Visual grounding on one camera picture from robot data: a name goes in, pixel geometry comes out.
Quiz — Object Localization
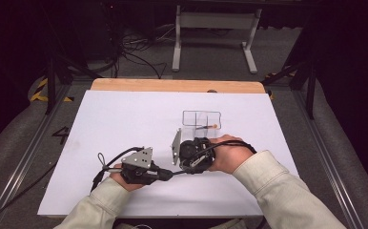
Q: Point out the clear plastic organizer box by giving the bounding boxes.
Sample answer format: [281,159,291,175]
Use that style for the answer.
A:
[181,110,223,140]

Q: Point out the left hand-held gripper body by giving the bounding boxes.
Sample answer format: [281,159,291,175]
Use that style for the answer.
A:
[120,146,161,186]

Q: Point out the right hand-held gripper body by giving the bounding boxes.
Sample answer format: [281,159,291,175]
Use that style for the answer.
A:
[171,128,217,175]

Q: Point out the black tripod stand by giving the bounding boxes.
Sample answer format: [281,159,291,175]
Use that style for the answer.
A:
[261,34,319,121]
[43,47,104,116]

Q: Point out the person's right hand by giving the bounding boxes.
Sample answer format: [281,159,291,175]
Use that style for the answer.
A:
[207,134,256,176]

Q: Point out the grey metal stand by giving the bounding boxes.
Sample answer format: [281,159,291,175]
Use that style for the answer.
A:
[171,4,263,75]

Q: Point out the black floor cable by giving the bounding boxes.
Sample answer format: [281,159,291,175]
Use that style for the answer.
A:
[0,161,59,228]

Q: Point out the person's left hand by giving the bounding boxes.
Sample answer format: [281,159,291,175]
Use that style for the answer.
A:
[110,163,149,193]

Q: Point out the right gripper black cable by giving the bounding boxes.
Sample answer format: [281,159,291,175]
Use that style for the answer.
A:
[190,139,258,166]

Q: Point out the dark-handled makeup brush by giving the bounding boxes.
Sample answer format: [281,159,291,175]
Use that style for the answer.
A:
[194,123,218,131]

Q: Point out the bundle of black floor cables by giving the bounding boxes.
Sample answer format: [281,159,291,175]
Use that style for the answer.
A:
[107,23,176,80]

